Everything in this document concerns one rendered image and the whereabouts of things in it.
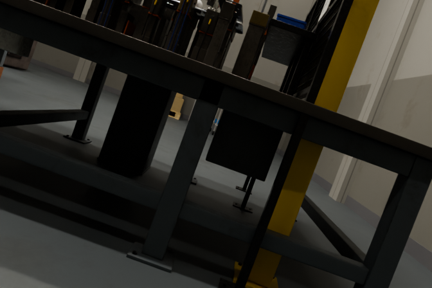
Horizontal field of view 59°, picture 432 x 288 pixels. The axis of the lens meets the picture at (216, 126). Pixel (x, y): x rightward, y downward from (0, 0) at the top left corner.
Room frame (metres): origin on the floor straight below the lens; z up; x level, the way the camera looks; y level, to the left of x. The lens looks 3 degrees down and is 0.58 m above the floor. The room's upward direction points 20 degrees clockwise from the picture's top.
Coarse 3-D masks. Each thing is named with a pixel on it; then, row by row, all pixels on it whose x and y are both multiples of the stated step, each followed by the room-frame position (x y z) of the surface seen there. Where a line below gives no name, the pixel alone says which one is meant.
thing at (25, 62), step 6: (36, 42) 6.67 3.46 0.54; (6, 54) 6.09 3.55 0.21; (12, 54) 6.20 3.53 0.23; (30, 54) 6.63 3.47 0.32; (6, 60) 6.15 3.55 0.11; (12, 60) 6.27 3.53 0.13; (18, 60) 6.40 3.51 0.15; (24, 60) 6.54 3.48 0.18; (30, 60) 6.68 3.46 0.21; (12, 66) 6.34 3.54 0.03; (18, 66) 6.44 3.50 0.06; (24, 66) 6.59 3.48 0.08
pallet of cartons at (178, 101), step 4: (176, 96) 8.75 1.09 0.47; (180, 96) 8.98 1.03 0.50; (176, 100) 8.57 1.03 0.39; (180, 100) 8.59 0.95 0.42; (172, 104) 8.56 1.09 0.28; (176, 104) 8.58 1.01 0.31; (180, 104) 8.59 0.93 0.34; (172, 108) 8.57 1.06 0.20; (176, 108) 8.58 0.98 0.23; (180, 108) 8.60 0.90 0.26; (172, 112) 9.37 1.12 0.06; (176, 112) 8.57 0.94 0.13; (172, 116) 8.56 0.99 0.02; (176, 116) 8.58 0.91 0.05
